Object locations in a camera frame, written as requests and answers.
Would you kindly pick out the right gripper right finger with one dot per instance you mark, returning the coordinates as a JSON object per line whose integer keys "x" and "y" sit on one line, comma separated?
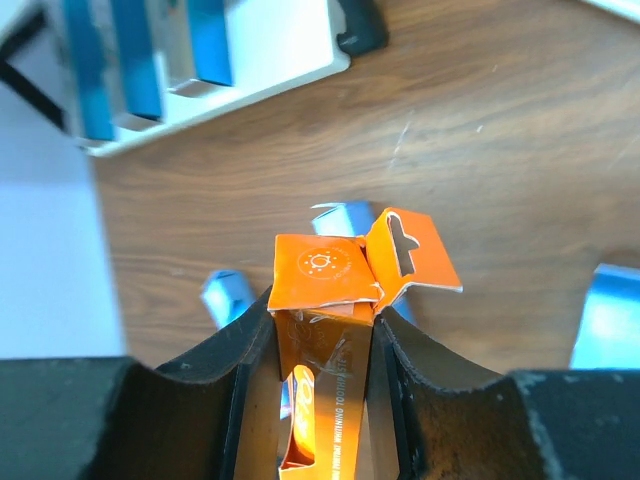
{"x": 437, "y": 415}

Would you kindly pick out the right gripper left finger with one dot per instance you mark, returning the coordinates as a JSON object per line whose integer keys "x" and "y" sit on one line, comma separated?
{"x": 210, "y": 413}

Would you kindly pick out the orange toothpaste box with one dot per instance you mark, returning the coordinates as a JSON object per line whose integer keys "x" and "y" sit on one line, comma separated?
{"x": 326, "y": 293}

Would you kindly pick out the beige three-tier shelf rack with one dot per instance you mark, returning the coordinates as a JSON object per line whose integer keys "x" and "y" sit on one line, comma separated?
{"x": 274, "y": 46}

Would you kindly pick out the blue toothpaste box right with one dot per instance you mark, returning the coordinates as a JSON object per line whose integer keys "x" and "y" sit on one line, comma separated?
{"x": 608, "y": 334}

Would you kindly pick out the blue toothpaste box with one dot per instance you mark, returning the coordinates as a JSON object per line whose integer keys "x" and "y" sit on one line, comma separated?
{"x": 608, "y": 334}
{"x": 227, "y": 295}
{"x": 343, "y": 219}

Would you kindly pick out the blue toothpaste box left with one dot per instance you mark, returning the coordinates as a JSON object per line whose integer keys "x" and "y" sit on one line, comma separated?
{"x": 227, "y": 295}

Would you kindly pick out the blue toothpaste box centre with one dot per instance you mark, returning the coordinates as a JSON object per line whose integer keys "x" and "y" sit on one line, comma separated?
{"x": 343, "y": 219}

